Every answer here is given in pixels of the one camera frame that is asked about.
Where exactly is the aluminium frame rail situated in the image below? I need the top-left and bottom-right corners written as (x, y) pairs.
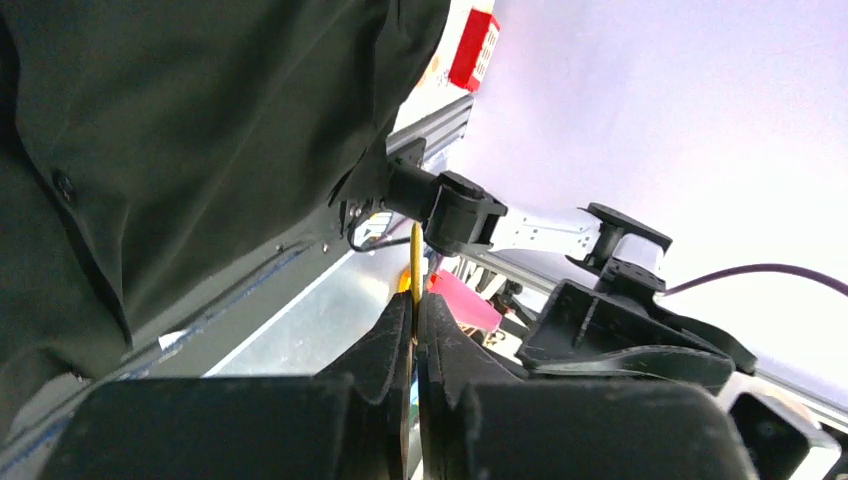
top-left (386, 95), bottom-right (474, 167)

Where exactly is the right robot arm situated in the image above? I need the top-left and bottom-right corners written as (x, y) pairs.
top-left (380, 162), bottom-right (757, 392)

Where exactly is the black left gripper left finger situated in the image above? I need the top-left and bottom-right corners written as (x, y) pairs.
top-left (41, 293), bottom-right (413, 479)

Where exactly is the black shirt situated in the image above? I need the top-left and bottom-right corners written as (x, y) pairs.
top-left (1, 1), bottom-right (450, 430)

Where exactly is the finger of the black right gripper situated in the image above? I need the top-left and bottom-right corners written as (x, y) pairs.
top-left (516, 280), bottom-right (758, 391)

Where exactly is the red white grid box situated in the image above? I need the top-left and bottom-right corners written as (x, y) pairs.
top-left (448, 8), bottom-right (501, 93)

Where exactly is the round white brooch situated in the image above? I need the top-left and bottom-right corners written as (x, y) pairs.
top-left (409, 222), bottom-right (424, 344)

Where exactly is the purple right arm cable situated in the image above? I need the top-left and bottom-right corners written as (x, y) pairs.
top-left (662, 262), bottom-right (848, 299)

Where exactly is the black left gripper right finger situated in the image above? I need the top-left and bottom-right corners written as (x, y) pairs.
top-left (418, 295), bottom-right (756, 479)

